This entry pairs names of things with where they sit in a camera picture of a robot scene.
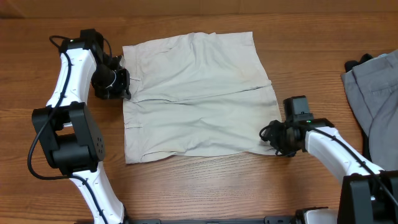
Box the beige cargo shorts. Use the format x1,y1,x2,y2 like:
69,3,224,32
123,32,281,164

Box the black garment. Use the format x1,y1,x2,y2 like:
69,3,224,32
345,54,373,72

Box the grey shorts pile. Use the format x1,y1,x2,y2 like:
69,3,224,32
341,50,397,170

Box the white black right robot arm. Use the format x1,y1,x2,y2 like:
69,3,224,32
259,96,397,224

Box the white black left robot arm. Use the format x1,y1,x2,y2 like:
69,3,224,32
27,29,131,223

